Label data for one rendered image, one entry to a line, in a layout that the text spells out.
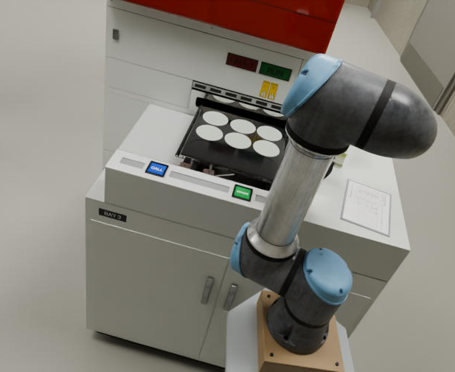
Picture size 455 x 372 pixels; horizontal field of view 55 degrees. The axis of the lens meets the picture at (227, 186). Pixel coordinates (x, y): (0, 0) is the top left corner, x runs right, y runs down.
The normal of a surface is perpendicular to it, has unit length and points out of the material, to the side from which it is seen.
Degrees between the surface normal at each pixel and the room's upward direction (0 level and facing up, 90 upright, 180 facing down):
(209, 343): 90
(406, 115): 52
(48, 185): 0
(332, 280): 9
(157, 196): 90
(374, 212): 0
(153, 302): 90
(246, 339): 0
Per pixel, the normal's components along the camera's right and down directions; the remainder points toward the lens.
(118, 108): -0.18, 0.60
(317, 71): -0.14, -0.24
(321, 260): 0.33, -0.67
